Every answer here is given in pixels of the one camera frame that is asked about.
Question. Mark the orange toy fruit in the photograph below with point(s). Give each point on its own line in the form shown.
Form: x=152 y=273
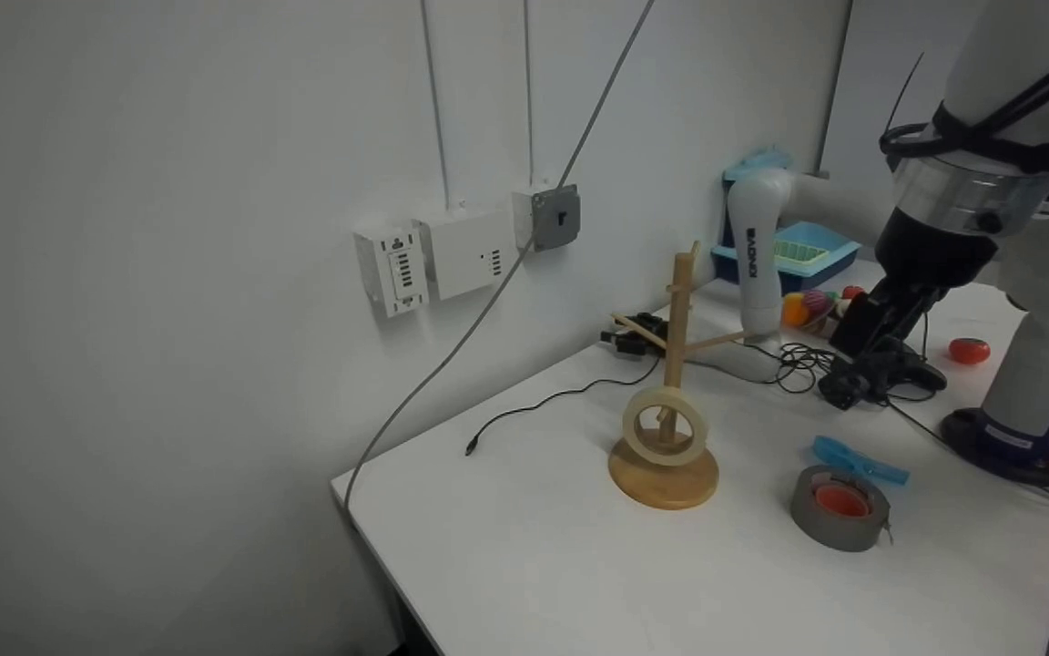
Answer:
x=797 y=310

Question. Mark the small red object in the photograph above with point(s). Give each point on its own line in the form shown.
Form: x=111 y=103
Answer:
x=972 y=350

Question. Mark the black device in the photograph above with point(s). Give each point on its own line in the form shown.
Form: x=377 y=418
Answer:
x=847 y=386

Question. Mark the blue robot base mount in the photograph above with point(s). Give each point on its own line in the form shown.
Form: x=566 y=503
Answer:
x=998 y=441

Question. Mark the light blue bin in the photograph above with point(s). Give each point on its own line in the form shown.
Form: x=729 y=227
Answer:
x=752 y=160

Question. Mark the grey wall socket box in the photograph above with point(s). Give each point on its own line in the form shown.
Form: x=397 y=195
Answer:
x=554 y=215

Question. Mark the beige masking tape roll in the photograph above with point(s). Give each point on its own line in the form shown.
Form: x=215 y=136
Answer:
x=634 y=424

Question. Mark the blue plastic clamp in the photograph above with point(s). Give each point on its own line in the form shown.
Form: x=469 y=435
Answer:
x=866 y=460

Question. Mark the white wall conduit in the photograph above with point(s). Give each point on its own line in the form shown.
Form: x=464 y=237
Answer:
x=531 y=92
x=435 y=95

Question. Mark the grey duct tape roll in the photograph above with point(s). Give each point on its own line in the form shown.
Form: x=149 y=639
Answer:
x=837 y=528

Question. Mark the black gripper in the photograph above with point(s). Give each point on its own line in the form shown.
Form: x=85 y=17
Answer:
x=929 y=260

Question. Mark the wooden mug stand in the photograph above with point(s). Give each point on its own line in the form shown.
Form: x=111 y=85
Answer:
x=666 y=477

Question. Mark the small red toy piece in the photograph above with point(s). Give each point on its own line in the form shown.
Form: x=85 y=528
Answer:
x=855 y=293

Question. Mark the black connector block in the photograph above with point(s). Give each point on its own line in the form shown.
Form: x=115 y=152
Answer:
x=634 y=328

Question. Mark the white labelled wall box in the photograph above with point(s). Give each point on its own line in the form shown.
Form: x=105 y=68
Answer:
x=395 y=272

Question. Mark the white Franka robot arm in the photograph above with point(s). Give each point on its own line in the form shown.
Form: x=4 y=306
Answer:
x=1012 y=59

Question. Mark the white slim robot arm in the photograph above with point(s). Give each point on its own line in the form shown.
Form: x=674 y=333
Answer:
x=759 y=243

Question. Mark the large white wall box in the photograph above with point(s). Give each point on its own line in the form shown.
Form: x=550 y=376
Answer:
x=469 y=251

